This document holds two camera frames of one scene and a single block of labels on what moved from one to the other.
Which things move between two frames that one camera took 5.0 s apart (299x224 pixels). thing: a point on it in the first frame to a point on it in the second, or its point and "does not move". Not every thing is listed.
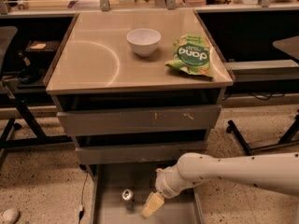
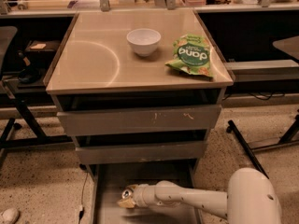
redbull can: [127, 195] does not move
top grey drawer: [140, 119] does not move
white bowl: [143, 40] does not move
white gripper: [163, 181] to [144, 195]
